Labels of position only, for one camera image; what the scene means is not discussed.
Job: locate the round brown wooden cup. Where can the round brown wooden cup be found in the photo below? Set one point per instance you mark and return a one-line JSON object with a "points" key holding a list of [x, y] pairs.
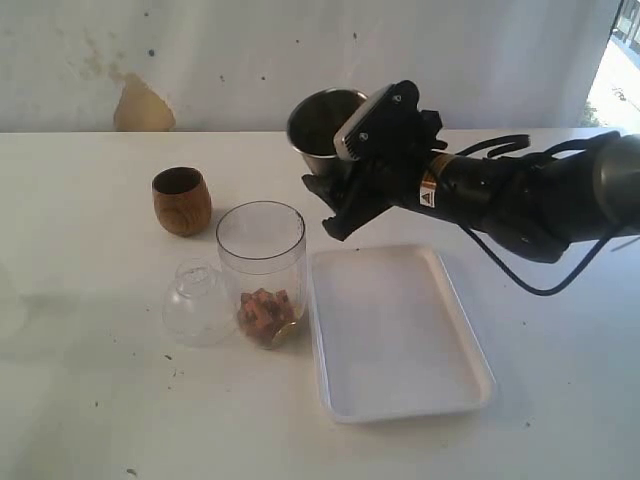
{"points": [[181, 200]]}

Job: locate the stainless steel tumbler cup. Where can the stainless steel tumbler cup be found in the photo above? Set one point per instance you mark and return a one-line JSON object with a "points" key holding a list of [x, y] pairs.
{"points": [[314, 122]]}

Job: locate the clear plastic dome lid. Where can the clear plastic dome lid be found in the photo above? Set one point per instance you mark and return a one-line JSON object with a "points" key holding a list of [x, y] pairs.
{"points": [[197, 310]]}

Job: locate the gold coins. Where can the gold coins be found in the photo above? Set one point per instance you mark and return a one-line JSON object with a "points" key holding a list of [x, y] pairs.
{"points": [[285, 333]]}

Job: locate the brown wooden blocks pile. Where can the brown wooden blocks pile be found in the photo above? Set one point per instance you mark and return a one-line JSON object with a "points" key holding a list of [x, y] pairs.
{"points": [[262, 313]]}

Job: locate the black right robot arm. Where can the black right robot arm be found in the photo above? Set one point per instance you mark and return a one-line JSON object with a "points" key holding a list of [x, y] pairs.
{"points": [[536, 204]]}

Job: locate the white rectangular plastic tray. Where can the white rectangular plastic tray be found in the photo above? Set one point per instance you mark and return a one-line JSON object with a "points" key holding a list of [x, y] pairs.
{"points": [[391, 339]]}

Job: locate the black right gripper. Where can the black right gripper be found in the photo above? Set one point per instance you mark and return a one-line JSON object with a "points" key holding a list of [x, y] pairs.
{"points": [[376, 183]]}

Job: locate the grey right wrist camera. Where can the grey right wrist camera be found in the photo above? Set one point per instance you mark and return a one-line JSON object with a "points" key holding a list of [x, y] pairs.
{"points": [[381, 124]]}

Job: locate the clear plastic jar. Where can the clear plastic jar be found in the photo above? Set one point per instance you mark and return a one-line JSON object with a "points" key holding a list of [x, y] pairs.
{"points": [[262, 244]]}

